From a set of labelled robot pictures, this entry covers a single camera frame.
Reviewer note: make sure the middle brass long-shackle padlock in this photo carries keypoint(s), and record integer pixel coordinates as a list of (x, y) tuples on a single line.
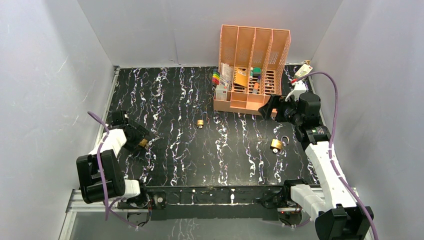
[(201, 122)]

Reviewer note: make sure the brass padlock with keys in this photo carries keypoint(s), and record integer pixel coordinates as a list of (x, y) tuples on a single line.
[(145, 144)]

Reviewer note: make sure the orange booklet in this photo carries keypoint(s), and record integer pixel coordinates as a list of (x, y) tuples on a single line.
[(240, 77)]

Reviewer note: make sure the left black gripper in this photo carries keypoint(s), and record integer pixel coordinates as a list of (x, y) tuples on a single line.
[(137, 136)]

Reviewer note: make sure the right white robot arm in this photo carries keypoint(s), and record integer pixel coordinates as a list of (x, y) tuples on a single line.
[(339, 215)]

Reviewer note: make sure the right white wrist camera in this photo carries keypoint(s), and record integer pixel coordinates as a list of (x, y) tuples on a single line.
[(299, 87)]

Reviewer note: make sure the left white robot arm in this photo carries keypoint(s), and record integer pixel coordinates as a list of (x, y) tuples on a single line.
[(99, 173)]

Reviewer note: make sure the white card boxes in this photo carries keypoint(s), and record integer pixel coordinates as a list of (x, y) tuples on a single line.
[(225, 82)]

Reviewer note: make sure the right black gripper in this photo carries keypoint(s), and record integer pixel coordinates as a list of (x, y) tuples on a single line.
[(275, 102)]

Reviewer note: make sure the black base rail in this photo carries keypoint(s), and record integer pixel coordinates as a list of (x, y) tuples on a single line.
[(265, 202)]

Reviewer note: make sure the right brass padlock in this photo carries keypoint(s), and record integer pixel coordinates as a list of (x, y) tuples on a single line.
[(277, 145)]

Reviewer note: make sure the orange plastic file organizer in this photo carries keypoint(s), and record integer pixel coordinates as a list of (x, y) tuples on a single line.
[(250, 67)]

